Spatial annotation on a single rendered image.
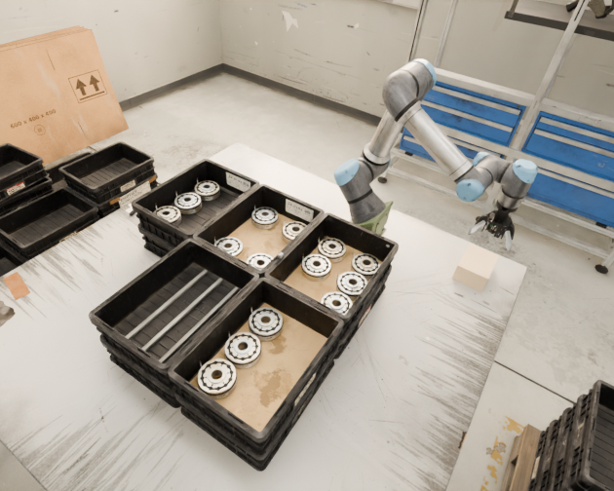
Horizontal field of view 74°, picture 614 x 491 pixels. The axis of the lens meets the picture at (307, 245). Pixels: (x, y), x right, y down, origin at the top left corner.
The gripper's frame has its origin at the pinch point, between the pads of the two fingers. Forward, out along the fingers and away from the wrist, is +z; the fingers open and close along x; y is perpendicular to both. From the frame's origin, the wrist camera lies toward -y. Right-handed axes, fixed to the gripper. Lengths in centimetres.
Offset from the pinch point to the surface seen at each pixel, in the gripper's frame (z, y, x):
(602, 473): 38, 40, 63
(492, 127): 18, -141, -29
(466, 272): 11.0, 8.3, -2.0
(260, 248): 4, 52, -68
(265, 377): 4, 91, -35
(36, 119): 56, 4, -323
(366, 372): 17, 66, -14
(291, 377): 4, 87, -29
